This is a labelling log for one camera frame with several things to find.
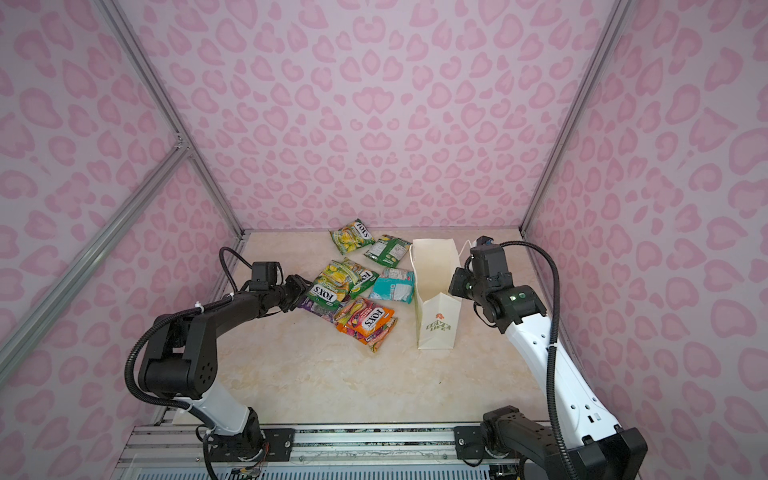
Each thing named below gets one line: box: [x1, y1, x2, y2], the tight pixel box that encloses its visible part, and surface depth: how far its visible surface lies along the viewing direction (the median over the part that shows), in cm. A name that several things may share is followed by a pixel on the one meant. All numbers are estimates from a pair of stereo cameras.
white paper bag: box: [409, 238, 463, 350], surface depth 83 cm
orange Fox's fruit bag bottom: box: [338, 318, 399, 353], surface depth 90 cm
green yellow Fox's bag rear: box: [321, 257, 380, 299], surface depth 103 cm
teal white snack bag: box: [369, 268, 415, 304], surface depth 103 cm
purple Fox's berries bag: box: [299, 296, 342, 323], surface depth 97 cm
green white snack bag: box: [364, 235, 413, 269], surface depth 112 cm
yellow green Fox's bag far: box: [329, 218, 375, 255], surface depth 118 cm
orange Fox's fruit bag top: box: [335, 297, 395, 337], surface depth 92 cm
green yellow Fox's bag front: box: [306, 260, 363, 311], surface depth 100 cm
